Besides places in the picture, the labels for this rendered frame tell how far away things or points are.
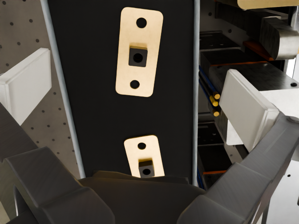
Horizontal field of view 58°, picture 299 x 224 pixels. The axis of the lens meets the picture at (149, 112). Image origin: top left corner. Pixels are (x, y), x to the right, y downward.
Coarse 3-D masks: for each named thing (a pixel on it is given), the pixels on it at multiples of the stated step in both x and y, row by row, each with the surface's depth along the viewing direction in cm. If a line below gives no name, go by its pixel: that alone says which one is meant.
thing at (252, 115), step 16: (240, 80) 18; (224, 96) 20; (240, 96) 17; (256, 96) 15; (224, 112) 20; (240, 112) 17; (256, 112) 15; (272, 112) 14; (240, 128) 17; (256, 128) 15
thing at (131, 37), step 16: (128, 16) 24; (144, 16) 24; (160, 16) 24; (128, 32) 25; (144, 32) 25; (160, 32) 25; (128, 48) 26; (144, 48) 25; (128, 64) 25; (144, 64) 25; (128, 80) 27; (144, 80) 27
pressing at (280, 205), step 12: (288, 12) 41; (288, 24) 42; (288, 60) 43; (288, 72) 44; (288, 168) 53; (288, 180) 55; (276, 192) 56; (288, 192) 56; (276, 204) 58; (288, 204) 58; (264, 216) 59; (276, 216) 59; (288, 216) 59
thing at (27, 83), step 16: (16, 64) 15; (32, 64) 16; (48, 64) 19; (0, 80) 13; (16, 80) 14; (32, 80) 16; (48, 80) 19; (0, 96) 13; (16, 96) 14; (32, 96) 16; (16, 112) 14
